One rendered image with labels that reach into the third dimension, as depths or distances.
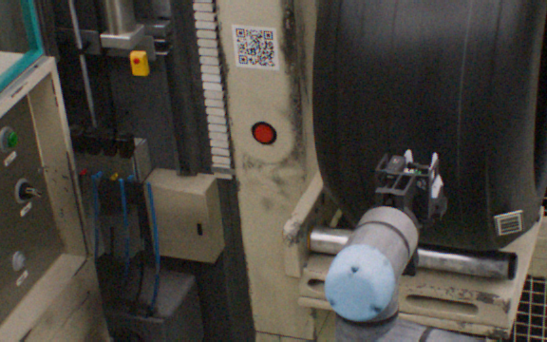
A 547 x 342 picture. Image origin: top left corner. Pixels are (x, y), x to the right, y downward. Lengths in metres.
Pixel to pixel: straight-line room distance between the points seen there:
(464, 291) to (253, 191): 0.41
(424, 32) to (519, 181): 0.26
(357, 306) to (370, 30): 0.44
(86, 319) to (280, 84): 0.52
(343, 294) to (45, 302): 0.72
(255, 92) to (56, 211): 0.39
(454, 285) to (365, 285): 0.62
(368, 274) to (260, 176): 0.73
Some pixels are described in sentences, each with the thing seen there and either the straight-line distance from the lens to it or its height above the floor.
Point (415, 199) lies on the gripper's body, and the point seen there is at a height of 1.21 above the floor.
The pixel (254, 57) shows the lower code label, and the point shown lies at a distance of 1.87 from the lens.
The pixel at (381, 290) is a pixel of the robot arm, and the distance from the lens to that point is 1.29.
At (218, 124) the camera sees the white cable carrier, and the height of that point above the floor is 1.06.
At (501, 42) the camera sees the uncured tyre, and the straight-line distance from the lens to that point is 1.56.
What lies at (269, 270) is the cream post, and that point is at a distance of 2.10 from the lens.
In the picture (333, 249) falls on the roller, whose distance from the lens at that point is 1.92.
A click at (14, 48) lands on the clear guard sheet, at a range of 1.76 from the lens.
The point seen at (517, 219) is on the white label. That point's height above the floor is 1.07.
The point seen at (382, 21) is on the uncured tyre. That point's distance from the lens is 1.59.
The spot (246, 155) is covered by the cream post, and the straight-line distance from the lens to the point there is 1.97.
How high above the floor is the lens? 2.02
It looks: 32 degrees down
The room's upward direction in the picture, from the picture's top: 5 degrees counter-clockwise
